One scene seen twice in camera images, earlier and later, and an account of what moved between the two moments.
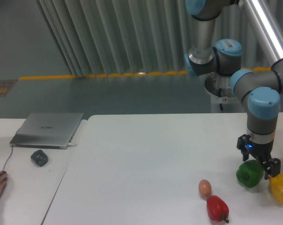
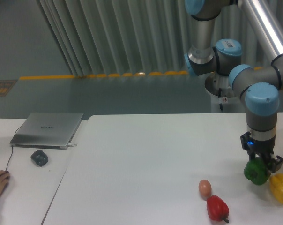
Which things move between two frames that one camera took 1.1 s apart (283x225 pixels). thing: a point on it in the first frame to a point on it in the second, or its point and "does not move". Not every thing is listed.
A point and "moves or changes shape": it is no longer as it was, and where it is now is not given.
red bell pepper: x=218 y=210 does not move
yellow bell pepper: x=281 y=187 does not move
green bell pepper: x=250 y=173 moves or changes shape
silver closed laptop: x=53 y=131 does not move
